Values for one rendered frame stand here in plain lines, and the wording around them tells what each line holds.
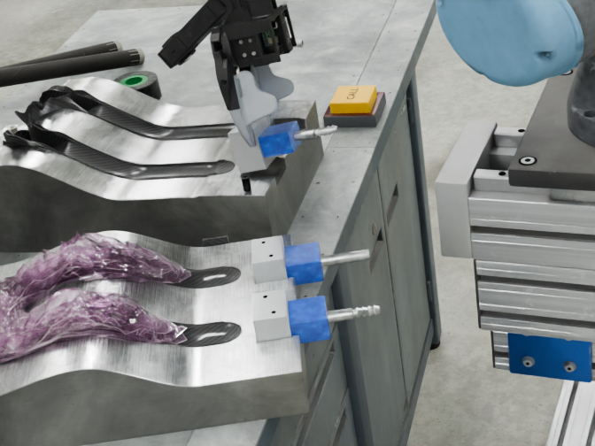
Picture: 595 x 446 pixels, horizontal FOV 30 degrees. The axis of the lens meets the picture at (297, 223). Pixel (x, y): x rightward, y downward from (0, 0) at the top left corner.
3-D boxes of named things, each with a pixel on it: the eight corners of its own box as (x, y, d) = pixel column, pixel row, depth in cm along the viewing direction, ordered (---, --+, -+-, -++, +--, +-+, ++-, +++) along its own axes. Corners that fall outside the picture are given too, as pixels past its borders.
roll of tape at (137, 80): (145, 85, 191) (141, 66, 189) (171, 96, 185) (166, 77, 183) (105, 103, 187) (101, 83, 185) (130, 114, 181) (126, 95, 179)
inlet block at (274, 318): (380, 316, 120) (374, 274, 117) (385, 343, 116) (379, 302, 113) (260, 334, 120) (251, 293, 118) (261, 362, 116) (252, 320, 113)
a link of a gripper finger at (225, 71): (235, 110, 131) (220, 35, 130) (222, 111, 131) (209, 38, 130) (249, 106, 135) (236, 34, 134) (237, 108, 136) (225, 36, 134)
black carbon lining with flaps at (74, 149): (265, 133, 153) (253, 70, 148) (230, 193, 140) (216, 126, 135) (39, 136, 163) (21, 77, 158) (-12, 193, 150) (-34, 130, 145)
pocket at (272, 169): (289, 181, 143) (285, 157, 141) (278, 203, 139) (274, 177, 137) (256, 181, 144) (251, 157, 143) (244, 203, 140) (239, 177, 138)
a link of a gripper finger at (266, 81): (302, 125, 139) (279, 61, 134) (258, 132, 141) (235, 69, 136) (307, 111, 141) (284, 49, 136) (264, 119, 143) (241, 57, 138)
